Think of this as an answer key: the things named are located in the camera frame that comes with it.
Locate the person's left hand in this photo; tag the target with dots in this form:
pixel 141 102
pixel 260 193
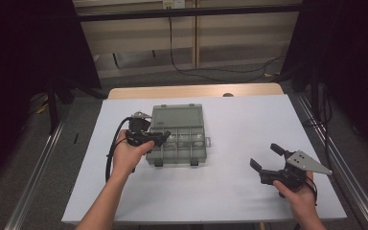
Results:
pixel 126 158

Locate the small black floor piece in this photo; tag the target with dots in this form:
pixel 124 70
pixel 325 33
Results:
pixel 75 138

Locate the round dark table grommet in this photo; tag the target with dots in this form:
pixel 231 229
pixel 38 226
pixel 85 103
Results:
pixel 227 95

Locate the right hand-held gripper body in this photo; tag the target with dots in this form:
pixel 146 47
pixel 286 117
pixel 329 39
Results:
pixel 300 164

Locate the black curtain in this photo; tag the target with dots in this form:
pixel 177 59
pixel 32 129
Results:
pixel 354 64
pixel 28 64

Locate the light wooden upright post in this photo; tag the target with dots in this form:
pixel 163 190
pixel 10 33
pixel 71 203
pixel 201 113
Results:
pixel 197 35

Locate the white table mat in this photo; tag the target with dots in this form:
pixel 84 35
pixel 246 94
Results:
pixel 236 134

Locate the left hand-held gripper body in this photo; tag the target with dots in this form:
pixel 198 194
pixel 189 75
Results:
pixel 139 135

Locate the person's right hand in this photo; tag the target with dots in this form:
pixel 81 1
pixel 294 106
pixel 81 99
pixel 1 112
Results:
pixel 300 201

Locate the white wall outlet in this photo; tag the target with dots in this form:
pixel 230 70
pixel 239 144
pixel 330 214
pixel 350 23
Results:
pixel 173 3

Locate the black metal stand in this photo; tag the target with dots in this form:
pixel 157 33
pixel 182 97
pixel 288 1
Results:
pixel 52 108

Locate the clear grey plastic organizer box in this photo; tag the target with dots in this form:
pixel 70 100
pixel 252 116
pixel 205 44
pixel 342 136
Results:
pixel 179 150

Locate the aluminium floor rail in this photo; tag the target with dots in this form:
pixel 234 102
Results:
pixel 348 191
pixel 35 179

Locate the black horizontal metal bar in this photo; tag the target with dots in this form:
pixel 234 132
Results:
pixel 188 12

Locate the light wooden table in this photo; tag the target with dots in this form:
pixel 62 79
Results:
pixel 172 91

